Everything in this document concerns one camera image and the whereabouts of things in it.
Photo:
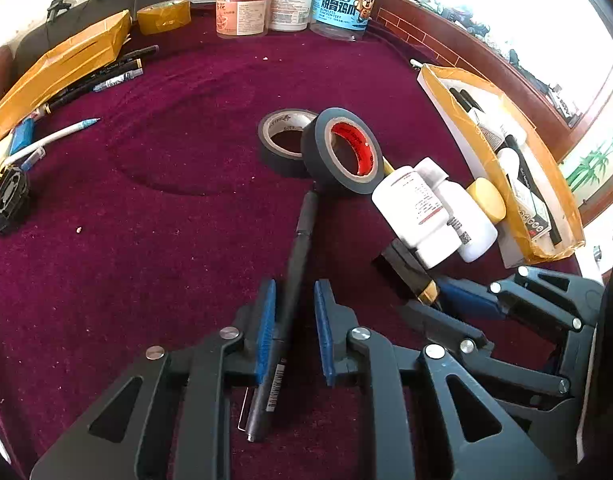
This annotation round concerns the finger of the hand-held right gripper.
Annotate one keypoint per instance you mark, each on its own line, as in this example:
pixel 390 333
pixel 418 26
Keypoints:
pixel 436 322
pixel 466 297

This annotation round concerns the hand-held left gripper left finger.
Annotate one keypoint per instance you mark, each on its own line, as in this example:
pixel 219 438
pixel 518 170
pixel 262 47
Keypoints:
pixel 266 330

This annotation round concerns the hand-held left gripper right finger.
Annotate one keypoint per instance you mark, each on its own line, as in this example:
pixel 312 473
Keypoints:
pixel 322 335

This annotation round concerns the black and yellow tool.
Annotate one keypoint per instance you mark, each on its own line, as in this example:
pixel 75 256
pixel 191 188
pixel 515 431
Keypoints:
pixel 411 275

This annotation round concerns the plain white pill bottle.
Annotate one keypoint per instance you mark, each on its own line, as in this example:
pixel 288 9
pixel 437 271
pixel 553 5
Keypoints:
pixel 474 230

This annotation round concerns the slim black pen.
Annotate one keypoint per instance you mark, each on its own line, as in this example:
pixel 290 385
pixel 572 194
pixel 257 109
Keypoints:
pixel 299 260

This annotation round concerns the white pill bottle red-lined label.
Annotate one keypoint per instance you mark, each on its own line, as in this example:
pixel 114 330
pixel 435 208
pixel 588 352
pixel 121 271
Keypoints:
pixel 411 205

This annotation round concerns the thick black marker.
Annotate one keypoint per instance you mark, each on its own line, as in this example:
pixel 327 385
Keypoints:
pixel 528 185

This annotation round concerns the yellow cardboard tray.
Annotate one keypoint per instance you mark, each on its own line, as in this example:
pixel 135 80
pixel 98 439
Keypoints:
pixel 479 135

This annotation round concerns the black tape roll white core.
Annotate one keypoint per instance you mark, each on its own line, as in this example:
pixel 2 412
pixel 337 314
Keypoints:
pixel 281 160

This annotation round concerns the black tape roll red core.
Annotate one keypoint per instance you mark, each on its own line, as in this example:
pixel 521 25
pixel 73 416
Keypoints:
pixel 319 160

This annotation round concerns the white round-top bottle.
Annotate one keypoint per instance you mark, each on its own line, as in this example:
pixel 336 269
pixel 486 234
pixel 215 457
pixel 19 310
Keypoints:
pixel 508 160

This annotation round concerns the slim black marker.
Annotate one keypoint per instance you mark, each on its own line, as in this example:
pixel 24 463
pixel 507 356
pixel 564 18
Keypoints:
pixel 466 100

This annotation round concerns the wooden brick-pattern partition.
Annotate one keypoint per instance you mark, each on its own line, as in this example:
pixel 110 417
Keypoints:
pixel 436 35

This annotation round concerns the cluttered windowsill items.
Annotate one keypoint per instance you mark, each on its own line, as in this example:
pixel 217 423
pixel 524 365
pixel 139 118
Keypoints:
pixel 466 17

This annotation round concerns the white pen blue tip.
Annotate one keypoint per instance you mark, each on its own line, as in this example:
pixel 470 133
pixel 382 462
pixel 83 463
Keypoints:
pixel 66 132

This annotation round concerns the silver blue pen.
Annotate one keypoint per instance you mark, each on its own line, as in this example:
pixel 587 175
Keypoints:
pixel 119 80

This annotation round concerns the black cooling fan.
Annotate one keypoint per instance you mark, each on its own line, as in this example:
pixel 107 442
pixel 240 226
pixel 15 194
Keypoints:
pixel 6 200

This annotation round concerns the short black pen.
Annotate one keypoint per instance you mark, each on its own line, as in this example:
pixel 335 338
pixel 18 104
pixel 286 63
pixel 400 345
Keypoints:
pixel 141 51
pixel 121 65

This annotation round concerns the long black pen gold tip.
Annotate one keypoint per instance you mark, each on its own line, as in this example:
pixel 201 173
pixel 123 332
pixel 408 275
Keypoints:
pixel 71 92

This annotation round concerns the blue plastic case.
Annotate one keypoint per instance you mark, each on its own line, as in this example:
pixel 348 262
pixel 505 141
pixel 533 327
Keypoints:
pixel 22 137

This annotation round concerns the clear jar blue cartoon label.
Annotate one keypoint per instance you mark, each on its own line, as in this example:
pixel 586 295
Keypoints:
pixel 341 10

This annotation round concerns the clear jar orange label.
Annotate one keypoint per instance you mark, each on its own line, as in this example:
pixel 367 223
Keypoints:
pixel 241 12

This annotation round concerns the wide yellow tape roll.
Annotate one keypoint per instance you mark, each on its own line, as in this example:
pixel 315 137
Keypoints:
pixel 161 22

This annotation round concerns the white plastic tub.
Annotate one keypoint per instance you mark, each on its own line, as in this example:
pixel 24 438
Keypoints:
pixel 291 5

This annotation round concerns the shallow yellow cardboard box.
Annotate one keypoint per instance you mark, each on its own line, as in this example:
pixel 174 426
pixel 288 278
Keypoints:
pixel 51 75

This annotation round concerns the black clip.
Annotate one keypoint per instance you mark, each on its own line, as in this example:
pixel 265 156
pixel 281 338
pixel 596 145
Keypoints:
pixel 59 7

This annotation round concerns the bamboo wall painting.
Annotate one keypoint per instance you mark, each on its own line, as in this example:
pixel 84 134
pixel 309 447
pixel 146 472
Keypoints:
pixel 591 165

